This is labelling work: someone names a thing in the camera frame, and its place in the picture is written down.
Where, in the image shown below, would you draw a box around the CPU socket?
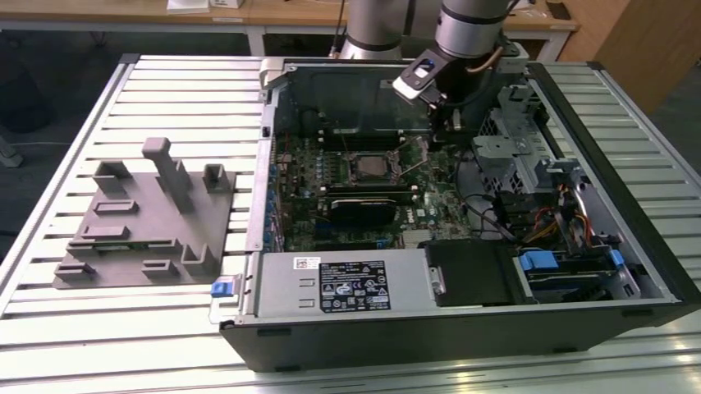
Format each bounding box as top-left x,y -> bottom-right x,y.
347,151 -> 400,184

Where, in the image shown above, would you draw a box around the grey perforated drive cage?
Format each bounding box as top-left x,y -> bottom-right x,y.
468,84 -> 555,196

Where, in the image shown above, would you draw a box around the RAM slot white clips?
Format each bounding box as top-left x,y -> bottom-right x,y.
315,127 -> 407,135
315,137 -> 407,145
326,187 -> 420,195

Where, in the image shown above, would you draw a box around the RAM slot black clips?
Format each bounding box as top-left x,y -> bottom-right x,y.
322,133 -> 404,140
326,183 -> 411,190
327,191 -> 415,199

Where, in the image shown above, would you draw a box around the green motherboard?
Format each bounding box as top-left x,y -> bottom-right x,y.
267,130 -> 481,254

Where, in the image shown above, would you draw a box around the wooden cabinet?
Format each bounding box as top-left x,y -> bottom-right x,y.
558,0 -> 701,118

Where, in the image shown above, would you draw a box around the black graphics card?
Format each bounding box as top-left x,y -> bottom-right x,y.
324,195 -> 399,227

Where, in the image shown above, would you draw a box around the grey plastic case latch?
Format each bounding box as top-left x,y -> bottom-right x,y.
258,57 -> 290,90

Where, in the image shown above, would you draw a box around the silver chipset heatsink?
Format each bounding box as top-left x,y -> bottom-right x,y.
402,229 -> 435,250

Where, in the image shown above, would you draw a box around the grey metal disk bay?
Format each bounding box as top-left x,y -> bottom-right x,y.
511,158 -> 645,303

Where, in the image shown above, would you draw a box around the blue disk carrier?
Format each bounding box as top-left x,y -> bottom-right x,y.
517,249 -> 626,291

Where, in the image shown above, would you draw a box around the black plastic cover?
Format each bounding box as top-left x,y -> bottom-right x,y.
423,239 -> 539,309

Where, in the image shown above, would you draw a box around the wooden desk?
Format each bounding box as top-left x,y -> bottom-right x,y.
0,0 -> 582,58

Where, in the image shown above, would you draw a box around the white paper stack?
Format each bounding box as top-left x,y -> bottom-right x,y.
165,0 -> 211,16

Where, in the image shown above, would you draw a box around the grey power supply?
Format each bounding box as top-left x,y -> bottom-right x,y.
252,249 -> 440,320

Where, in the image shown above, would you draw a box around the black open PC case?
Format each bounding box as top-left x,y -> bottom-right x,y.
209,57 -> 701,373

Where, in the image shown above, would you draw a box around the grey parts rack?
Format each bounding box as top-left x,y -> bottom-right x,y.
48,136 -> 240,291

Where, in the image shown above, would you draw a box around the green RAM stick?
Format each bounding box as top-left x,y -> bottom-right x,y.
91,241 -> 153,251

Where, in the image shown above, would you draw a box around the grey stand foot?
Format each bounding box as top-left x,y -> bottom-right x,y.
0,135 -> 24,168

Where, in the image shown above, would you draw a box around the brass cable sleeve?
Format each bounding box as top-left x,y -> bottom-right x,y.
467,45 -> 503,76

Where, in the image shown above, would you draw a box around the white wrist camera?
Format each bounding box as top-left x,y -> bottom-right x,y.
391,58 -> 440,100

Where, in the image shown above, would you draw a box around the small wrist camera box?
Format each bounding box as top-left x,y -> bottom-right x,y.
495,43 -> 531,76

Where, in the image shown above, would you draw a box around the black plastic cable holder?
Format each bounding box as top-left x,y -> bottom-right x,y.
491,190 -> 541,237

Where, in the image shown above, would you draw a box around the black cable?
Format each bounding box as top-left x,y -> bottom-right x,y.
459,192 -> 519,245

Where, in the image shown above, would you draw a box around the yellow wire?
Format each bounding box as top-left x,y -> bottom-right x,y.
523,184 -> 570,244

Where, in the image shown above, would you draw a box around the orange wire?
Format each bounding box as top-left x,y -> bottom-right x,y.
569,203 -> 597,248

